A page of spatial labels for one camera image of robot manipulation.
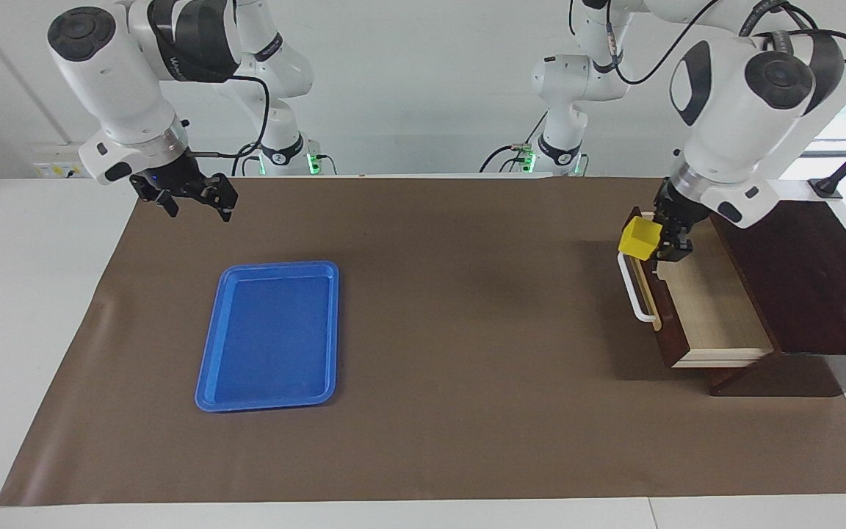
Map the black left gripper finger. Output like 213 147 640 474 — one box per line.
658 228 694 263

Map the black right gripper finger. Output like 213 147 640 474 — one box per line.
137 184 180 218
201 174 239 223

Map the yellow cube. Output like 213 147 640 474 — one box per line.
618 215 664 262

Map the wooden drawer with white handle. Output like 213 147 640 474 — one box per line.
618 207 775 368

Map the dark wooden cabinet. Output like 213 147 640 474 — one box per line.
706 198 846 397

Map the blue plastic tray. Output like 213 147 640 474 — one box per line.
195 260 340 413

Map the brown paper table mat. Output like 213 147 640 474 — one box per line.
0 176 846 508

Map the black right base cable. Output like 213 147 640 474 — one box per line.
231 142 262 177

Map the black base cable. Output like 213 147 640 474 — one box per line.
231 142 262 177
478 110 549 175

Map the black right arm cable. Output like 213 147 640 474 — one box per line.
188 73 271 159

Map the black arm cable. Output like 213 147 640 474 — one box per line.
603 0 846 85
188 73 271 159

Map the white wall power socket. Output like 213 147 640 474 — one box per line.
32 143 101 179

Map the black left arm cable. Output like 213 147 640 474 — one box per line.
603 0 846 85

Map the black left base cable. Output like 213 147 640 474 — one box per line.
478 110 549 175

